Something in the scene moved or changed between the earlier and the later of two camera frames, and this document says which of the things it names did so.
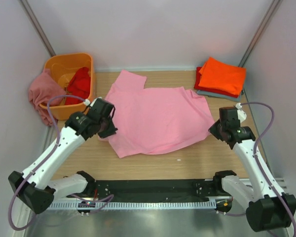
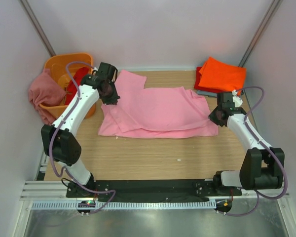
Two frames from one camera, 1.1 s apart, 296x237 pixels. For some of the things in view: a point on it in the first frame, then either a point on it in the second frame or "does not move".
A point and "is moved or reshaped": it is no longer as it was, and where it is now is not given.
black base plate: (174, 190) does not move
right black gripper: (217, 132) → (214, 118)
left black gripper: (108, 130) → (111, 96)
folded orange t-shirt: (216, 74) does not move
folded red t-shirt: (208, 89) does not move
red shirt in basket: (79, 85) does not move
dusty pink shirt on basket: (45, 86) does not move
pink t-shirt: (155, 120) is moved or reshaped
